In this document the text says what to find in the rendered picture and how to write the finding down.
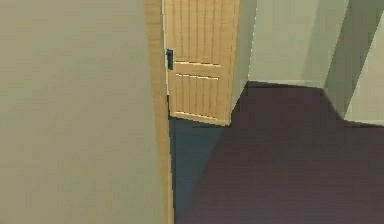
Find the light wooden room door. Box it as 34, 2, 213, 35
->
162, 0, 242, 127

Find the black door handle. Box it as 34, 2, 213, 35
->
165, 48, 175, 71

